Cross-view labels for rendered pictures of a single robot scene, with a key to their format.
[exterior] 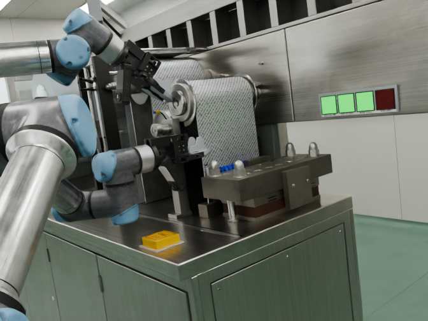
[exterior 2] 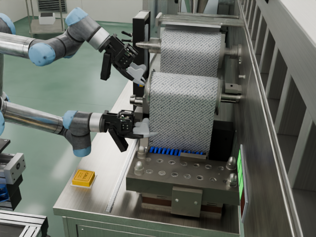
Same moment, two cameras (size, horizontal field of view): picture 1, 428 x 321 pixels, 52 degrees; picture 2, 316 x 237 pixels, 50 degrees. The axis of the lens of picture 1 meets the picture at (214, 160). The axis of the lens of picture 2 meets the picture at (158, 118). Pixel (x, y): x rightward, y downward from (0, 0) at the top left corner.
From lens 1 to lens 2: 112 cm
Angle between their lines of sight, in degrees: 49
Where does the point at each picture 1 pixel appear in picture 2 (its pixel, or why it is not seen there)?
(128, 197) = (77, 143)
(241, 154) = (189, 144)
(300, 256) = not seen: outside the picture
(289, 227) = (152, 225)
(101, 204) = (68, 138)
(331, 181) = not seen: outside the picture
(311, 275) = not seen: outside the picture
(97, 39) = (82, 35)
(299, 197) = (183, 209)
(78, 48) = (37, 56)
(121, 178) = (74, 131)
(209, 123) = (161, 114)
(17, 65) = (14, 54)
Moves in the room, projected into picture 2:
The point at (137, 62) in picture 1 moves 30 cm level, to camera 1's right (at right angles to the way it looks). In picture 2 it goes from (117, 52) to (176, 78)
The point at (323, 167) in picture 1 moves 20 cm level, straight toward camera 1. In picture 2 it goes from (229, 198) to (178, 218)
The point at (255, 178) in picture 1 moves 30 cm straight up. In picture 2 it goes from (143, 181) to (144, 103)
